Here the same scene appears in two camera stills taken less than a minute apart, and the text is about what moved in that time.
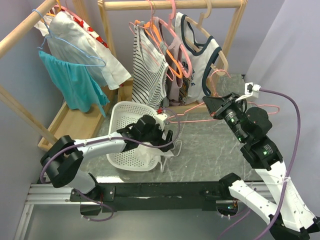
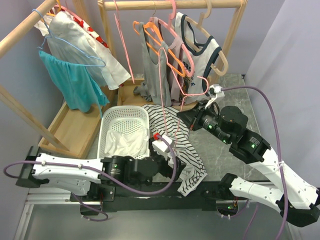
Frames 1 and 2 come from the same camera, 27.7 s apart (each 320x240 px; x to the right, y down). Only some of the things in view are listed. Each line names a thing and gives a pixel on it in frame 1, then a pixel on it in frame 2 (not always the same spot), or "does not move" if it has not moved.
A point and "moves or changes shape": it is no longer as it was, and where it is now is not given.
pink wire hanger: [149, 22] -> [160, 48]
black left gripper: [160, 141] -> [167, 169]
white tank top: [150, 154] moves or changes shape
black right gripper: [213, 103] -> [190, 117]
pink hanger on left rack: [69, 12] does not move
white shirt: [70, 41] does not move
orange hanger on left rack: [52, 14] does not move
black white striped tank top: [150, 69] -> [164, 121]
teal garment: [79, 91] does not move
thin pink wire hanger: [214, 94] -> [117, 20]
